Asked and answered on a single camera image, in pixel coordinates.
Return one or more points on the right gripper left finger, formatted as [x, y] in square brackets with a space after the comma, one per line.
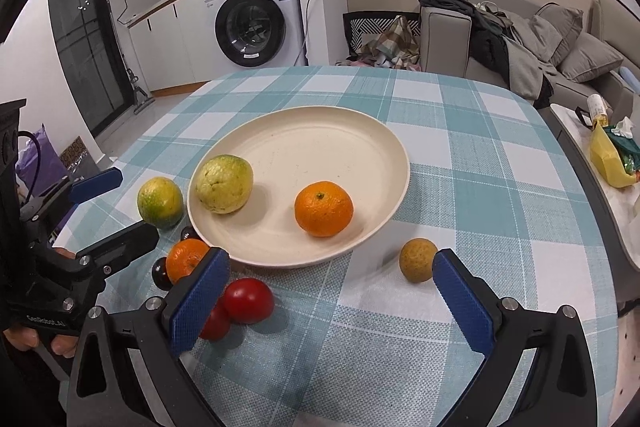
[193, 297]

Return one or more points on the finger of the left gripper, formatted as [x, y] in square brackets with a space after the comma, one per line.
[118, 250]
[89, 188]

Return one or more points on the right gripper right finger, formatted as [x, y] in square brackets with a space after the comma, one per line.
[470, 300]

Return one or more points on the dark plum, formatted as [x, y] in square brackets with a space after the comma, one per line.
[160, 275]
[188, 233]

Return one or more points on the small orange mandarin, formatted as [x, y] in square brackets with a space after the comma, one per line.
[184, 257]

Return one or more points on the red tomato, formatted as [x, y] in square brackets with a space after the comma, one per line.
[248, 301]
[217, 325]

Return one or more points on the green-yellow citrus fruit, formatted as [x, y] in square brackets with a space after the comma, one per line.
[160, 203]

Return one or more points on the brown longan fruit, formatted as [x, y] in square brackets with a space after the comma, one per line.
[416, 260]

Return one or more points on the yellow-green guava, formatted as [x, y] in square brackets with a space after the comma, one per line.
[224, 183]

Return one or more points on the large orange mandarin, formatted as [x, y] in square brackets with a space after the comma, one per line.
[323, 209]

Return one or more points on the purple bag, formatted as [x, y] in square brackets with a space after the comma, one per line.
[38, 169]

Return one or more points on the teal checked tablecloth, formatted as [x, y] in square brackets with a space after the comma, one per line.
[351, 342]

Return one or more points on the black glass door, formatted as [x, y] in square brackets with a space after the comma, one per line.
[88, 51]

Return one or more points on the white kitchen cabinet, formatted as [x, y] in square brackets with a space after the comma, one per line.
[175, 45]

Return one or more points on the white side table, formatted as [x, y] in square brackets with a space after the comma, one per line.
[622, 203]

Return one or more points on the yellow plastic bag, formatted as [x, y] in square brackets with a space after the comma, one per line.
[606, 159]

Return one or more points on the white bottle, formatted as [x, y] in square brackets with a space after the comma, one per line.
[597, 110]

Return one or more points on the white washing machine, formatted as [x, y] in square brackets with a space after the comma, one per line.
[251, 34]

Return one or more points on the plaid cloth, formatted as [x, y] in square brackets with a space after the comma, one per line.
[395, 48]

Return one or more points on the grey sofa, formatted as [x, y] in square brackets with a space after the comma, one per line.
[605, 22]

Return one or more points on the grey cushion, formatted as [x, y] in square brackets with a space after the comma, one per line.
[589, 59]
[561, 27]

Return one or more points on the dark clothes pile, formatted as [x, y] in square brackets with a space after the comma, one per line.
[456, 32]

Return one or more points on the black patterned laundry basket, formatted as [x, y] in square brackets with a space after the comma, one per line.
[361, 27]

